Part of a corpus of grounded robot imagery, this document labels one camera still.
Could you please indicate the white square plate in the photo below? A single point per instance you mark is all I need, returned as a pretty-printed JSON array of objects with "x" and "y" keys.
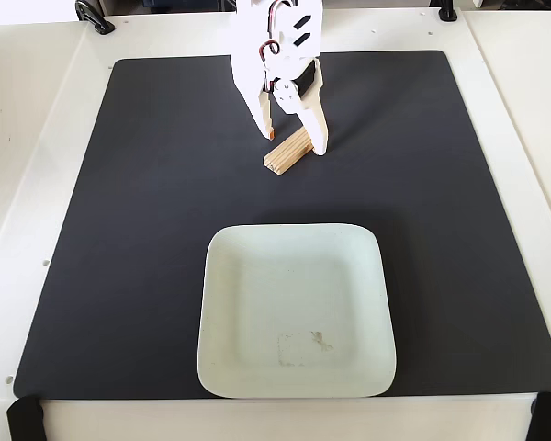
[{"x": 294, "y": 312}]

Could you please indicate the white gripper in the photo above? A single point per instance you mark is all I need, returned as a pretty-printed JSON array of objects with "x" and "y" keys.
[{"x": 288, "y": 96}]

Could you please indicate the black table clamp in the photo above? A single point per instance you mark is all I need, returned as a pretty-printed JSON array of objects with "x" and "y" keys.
[
  {"x": 92, "y": 16},
  {"x": 446, "y": 9}
]

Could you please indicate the black rectangular mat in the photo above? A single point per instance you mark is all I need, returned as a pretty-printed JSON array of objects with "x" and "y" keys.
[{"x": 156, "y": 220}]

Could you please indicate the grooved wooden block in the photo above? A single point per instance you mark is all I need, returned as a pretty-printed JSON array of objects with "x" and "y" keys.
[{"x": 287, "y": 155}]

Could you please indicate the dark blue background box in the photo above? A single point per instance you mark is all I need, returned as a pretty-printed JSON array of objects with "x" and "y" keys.
[{"x": 183, "y": 4}]

